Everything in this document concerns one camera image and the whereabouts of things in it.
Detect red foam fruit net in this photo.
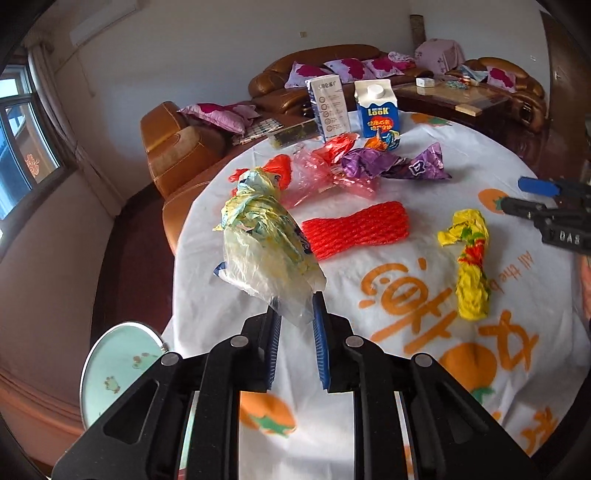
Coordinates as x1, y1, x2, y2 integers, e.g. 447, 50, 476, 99
301, 201, 410, 260

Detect pale yellow plastic bag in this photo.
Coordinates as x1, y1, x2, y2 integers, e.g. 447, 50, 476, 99
214, 168, 327, 327

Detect mint green trash bin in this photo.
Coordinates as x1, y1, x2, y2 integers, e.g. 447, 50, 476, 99
79, 322, 168, 429

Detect yellow red crumpled wrapper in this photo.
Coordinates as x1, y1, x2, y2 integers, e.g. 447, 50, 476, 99
437, 209, 491, 322

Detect brown leather armchair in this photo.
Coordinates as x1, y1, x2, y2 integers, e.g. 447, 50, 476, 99
447, 56, 548, 133

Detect wooden coffee table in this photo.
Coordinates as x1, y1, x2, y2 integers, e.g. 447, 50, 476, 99
394, 80, 511, 132

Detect purple snack wrapper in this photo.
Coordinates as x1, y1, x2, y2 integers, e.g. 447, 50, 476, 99
341, 142, 451, 180

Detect white orange printed tablecloth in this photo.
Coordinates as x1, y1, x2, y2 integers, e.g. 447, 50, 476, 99
238, 115, 590, 479

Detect orange blue candy wrapper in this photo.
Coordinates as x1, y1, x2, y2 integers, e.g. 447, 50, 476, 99
363, 130, 401, 152

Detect pink covered chair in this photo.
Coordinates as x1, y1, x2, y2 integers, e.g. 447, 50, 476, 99
415, 39, 466, 75

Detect blue Look milk carton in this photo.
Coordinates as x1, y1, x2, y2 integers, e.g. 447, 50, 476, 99
355, 79, 401, 139

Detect pink floral pillow right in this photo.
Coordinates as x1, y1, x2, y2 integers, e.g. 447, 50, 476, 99
363, 51, 416, 79

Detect pink floral pillow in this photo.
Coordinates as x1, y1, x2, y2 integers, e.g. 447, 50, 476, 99
325, 58, 376, 84
284, 62, 334, 89
363, 51, 416, 79

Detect red crumpled foil wrapper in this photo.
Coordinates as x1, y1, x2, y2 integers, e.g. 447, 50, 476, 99
312, 132, 360, 165

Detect pink cellophane wrapper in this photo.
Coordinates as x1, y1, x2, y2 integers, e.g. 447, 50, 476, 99
280, 147, 379, 208

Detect pink floral pillow middle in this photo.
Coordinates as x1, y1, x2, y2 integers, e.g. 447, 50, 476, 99
325, 58, 376, 84

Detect tall white milk carton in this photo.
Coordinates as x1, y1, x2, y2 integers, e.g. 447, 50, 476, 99
305, 75, 351, 142

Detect dark seaweed snack packet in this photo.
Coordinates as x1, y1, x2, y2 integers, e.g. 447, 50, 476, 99
267, 120, 318, 150

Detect brown leather chaise sofa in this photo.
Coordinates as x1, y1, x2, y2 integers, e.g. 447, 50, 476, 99
139, 100, 320, 256

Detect red plastic bag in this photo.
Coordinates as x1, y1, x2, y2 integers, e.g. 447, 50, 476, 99
227, 154, 294, 195

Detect pink floral pillow left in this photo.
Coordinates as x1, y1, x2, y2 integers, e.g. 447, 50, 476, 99
284, 62, 334, 89

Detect checkered cloth on sofa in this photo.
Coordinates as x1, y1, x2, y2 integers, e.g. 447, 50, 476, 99
231, 118, 283, 146

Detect pink pillow on chaise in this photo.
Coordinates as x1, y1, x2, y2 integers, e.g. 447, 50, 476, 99
178, 103, 260, 135

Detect beige right curtain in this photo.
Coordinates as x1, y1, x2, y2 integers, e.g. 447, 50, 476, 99
26, 42, 123, 218

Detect window with brown frame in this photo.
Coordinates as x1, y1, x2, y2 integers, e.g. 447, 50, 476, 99
1, 64, 71, 251

